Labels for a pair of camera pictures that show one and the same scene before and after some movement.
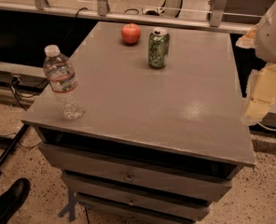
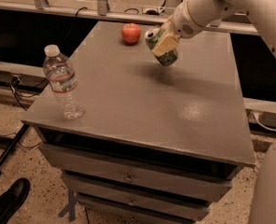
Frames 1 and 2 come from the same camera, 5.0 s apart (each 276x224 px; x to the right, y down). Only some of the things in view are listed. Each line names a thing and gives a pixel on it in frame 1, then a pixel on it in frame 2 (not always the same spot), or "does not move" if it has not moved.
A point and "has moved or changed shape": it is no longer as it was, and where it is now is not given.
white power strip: x=158 y=9 does not move
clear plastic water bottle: x=62 y=75 does not move
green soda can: x=158 y=43 has moved or changed shape
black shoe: x=3 y=208 does not move
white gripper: x=272 y=36 to x=181 y=26
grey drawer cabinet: x=152 y=145 does not move
